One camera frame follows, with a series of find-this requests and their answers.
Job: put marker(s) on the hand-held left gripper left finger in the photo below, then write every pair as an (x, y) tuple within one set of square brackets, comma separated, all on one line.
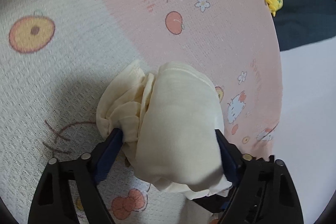
[(109, 153)]

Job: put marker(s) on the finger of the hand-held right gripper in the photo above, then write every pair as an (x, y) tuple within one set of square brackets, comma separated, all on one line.
[(207, 203)]

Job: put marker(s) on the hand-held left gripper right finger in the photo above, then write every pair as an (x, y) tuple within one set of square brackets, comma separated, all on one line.
[(229, 158)]

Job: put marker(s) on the cream t-shirt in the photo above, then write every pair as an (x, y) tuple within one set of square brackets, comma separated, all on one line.
[(173, 121)]

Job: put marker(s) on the pink and white printed blanket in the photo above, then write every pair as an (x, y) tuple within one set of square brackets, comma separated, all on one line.
[(131, 16)]

